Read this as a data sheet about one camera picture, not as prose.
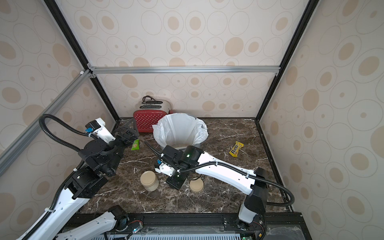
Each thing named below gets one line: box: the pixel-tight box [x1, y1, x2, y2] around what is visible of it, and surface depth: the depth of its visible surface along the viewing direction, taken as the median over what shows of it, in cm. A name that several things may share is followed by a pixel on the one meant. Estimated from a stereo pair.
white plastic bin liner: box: [152, 113, 209, 149], surface depth 87 cm
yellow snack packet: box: [228, 141, 245, 158], surface depth 102 cm
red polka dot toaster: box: [133, 99, 171, 133], surface depth 108 cm
